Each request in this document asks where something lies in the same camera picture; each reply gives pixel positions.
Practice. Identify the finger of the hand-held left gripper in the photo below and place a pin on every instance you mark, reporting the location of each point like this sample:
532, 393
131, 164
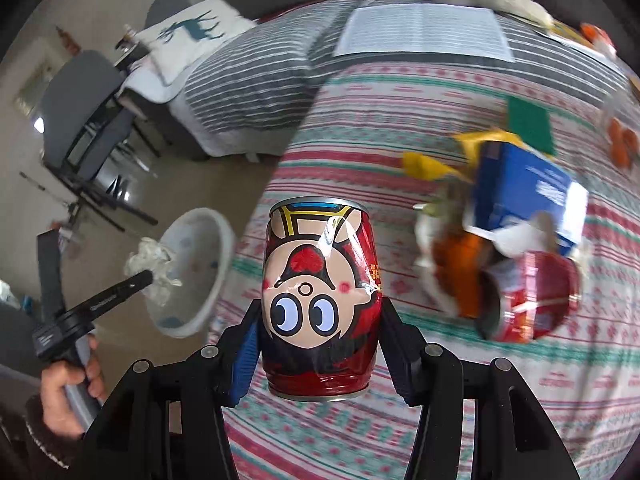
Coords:
120, 292

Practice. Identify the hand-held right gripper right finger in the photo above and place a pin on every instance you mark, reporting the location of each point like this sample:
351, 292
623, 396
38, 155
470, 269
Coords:
400, 365

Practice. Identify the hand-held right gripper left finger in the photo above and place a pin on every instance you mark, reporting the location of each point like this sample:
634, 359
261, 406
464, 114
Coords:
245, 360

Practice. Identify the clear plastic wrap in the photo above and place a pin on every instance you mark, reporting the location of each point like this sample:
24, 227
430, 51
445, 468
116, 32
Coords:
150, 260

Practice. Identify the white round bin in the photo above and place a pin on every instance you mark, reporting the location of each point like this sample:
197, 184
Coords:
200, 255

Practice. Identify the white orange snack packet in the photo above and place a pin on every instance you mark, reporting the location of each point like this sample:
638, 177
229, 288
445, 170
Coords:
460, 265

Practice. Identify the red cartoon drink can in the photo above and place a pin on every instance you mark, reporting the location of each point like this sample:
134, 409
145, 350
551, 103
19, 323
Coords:
320, 270

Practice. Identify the crushed red can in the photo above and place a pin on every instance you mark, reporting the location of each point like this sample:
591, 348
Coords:
540, 290

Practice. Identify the yellow plastic wrapper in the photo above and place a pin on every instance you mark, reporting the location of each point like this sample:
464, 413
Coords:
425, 165

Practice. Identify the blue carton box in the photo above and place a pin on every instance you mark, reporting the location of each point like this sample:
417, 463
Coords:
530, 180

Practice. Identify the person's left forearm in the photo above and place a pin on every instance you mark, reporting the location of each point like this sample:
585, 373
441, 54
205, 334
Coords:
30, 445

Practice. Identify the person's left hand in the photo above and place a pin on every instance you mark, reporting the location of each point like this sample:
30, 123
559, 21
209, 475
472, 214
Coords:
57, 400

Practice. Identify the grey padded chair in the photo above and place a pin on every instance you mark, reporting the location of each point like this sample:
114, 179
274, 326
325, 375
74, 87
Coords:
167, 7
85, 95

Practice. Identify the white quilted cover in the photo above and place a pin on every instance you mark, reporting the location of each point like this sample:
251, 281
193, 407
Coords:
150, 80

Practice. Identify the patterned pink green tablecloth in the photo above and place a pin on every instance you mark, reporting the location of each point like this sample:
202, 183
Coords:
350, 135

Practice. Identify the grey striped blanket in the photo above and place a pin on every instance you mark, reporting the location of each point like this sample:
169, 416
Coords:
250, 70

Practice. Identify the white deer print pillow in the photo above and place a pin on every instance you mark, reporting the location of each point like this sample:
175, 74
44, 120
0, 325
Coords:
195, 30

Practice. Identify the green yellow sponge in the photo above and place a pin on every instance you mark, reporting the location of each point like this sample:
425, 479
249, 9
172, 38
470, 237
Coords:
530, 120

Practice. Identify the clear plastic container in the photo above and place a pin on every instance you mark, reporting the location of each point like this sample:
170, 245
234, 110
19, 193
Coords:
620, 140

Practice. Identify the white printed paper sheet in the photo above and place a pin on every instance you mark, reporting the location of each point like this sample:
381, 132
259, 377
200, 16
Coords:
425, 30

